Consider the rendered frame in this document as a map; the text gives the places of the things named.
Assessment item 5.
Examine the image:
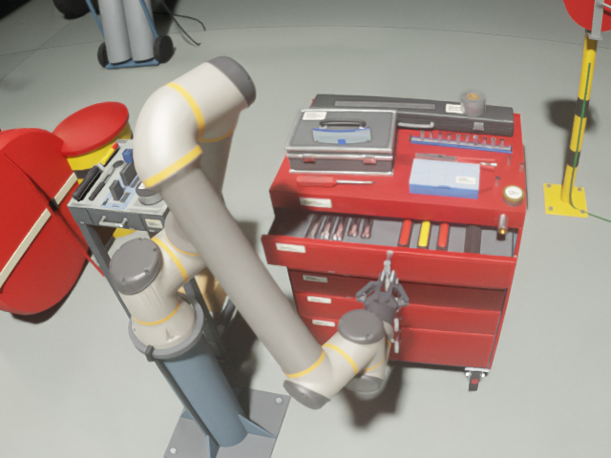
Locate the red handled screwdriver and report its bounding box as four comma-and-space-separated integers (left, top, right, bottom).
295, 174, 379, 188

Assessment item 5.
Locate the yellow black striped post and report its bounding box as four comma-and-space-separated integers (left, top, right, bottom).
542, 31, 601, 219

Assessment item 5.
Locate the yellow drum red lid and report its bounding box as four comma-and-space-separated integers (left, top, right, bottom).
52, 100, 140, 239

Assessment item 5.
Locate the grey gas cylinder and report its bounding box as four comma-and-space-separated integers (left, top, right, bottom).
97, 0, 131, 65
124, 0, 155, 63

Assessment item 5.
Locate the red pliers set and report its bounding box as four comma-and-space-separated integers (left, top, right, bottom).
308, 216, 379, 241

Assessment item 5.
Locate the red drawer with tool insert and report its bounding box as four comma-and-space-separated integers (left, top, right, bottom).
261, 213, 519, 290

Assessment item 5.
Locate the red round sign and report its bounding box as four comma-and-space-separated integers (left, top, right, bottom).
561, 0, 611, 43

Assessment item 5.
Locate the black cable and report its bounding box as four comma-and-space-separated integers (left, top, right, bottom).
167, 11, 207, 33

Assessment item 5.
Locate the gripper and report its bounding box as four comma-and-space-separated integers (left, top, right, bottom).
355, 268, 410, 326

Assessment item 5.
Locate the red service cart body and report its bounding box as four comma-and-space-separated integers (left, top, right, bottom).
266, 93, 530, 383

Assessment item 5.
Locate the long black case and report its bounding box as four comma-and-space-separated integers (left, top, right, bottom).
309, 93, 516, 134

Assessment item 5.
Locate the blue parts box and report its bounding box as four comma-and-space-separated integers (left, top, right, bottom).
408, 157, 481, 200

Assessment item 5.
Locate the large red rounded housing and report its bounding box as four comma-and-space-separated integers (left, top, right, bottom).
0, 127, 106, 317

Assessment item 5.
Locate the blue gas cylinder trolley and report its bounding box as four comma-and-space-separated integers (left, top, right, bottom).
84, 0, 176, 72

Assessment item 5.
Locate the red drawer with label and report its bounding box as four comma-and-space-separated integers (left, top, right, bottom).
287, 268, 508, 314
297, 314, 496, 369
291, 289, 502, 343
269, 186, 529, 231

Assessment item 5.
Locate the round brass gauge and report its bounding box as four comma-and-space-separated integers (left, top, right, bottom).
501, 185, 526, 208

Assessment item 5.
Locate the red socket rail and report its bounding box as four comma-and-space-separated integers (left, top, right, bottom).
409, 130, 515, 155

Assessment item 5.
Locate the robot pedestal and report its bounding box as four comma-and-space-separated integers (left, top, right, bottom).
142, 328, 292, 458

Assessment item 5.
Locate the grey tape roll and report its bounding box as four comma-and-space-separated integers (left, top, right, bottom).
458, 90, 487, 117

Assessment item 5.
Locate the grey tool case blue handle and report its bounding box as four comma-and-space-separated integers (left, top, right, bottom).
284, 108, 400, 176

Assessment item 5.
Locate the black cart caster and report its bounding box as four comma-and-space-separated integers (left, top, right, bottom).
464, 367, 489, 393

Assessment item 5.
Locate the long black tool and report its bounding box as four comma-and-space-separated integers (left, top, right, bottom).
73, 164, 105, 201

